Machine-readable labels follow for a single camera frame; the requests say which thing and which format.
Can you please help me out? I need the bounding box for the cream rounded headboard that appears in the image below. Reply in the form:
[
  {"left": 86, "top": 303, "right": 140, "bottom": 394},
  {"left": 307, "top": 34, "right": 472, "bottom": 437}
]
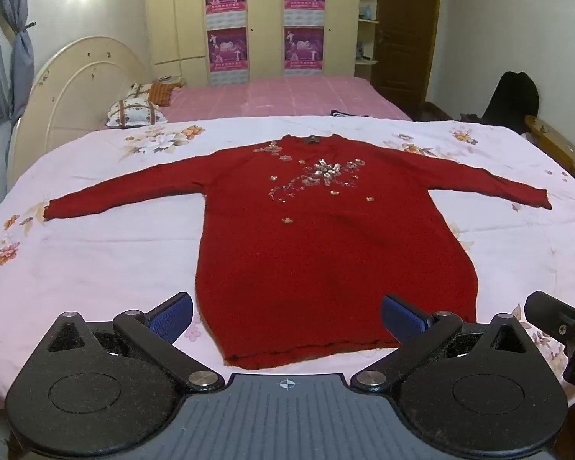
[{"left": 6, "top": 35, "right": 154, "bottom": 187}]

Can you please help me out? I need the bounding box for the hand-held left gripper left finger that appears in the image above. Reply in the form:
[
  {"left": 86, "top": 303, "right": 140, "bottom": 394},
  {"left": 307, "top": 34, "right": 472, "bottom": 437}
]
[{"left": 45, "top": 292, "right": 226, "bottom": 392}]

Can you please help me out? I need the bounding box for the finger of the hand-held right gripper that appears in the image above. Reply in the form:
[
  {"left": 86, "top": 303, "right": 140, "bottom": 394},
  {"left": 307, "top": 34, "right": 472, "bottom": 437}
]
[{"left": 524, "top": 290, "right": 575, "bottom": 390}]

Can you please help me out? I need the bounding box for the wooden bed frame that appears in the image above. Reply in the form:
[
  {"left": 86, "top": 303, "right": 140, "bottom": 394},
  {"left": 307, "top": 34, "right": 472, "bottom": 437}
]
[{"left": 524, "top": 115, "right": 575, "bottom": 180}]

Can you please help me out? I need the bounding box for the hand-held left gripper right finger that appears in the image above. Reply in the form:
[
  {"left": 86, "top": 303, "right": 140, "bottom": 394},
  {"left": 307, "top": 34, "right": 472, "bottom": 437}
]
[{"left": 351, "top": 294, "right": 534, "bottom": 392}]

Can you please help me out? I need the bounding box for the pink checked bed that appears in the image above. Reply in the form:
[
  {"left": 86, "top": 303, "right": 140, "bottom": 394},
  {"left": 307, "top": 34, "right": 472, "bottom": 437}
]
[{"left": 160, "top": 75, "right": 413, "bottom": 123}]

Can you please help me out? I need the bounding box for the red sequined sweater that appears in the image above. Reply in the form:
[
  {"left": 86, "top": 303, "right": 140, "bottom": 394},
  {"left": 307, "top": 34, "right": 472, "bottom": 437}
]
[{"left": 43, "top": 134, "right": 554, "bottom": 371}]

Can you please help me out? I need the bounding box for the black bag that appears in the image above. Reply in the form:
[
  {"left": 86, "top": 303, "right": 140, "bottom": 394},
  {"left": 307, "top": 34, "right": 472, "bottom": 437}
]
[{"left": 481, "top": 71, "right": 540, "bottom": 135}]

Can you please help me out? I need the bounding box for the white patterned pillow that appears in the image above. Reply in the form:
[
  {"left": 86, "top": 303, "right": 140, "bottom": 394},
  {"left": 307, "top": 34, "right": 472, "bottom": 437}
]
[{"left": 106, "top": 98, "right": 168, "bottom": 128}]

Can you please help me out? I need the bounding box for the white floral blanket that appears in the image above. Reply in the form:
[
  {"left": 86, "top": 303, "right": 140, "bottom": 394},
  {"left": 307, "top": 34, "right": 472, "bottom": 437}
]
[{"left": 0, "top": 116, "right": 575, "bottom": 413}]

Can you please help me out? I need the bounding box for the cream corner shelf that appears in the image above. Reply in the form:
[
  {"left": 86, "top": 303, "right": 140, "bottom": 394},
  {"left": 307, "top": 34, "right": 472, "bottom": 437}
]
[{"left": 355, "top": 0, "right": 384, "bottom": 77}]

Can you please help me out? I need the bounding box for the orange striped pillow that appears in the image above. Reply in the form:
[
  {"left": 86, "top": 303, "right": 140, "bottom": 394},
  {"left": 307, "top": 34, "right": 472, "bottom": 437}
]
[{"left": 127, "top": 79, "right": 185, "bottom": 107}]

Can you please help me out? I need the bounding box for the brown wooden door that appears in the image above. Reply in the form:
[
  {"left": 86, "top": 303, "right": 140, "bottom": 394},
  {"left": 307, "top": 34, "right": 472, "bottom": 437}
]
[{"left": 371, "top": 0, "right": 444, "bottom": 120}]

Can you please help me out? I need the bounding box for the cream wardrobe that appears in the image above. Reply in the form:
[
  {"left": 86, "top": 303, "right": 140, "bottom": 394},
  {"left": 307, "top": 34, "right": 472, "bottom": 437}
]
[{"left": 144, "top": 0, "right": 362, "bottom": 88}]

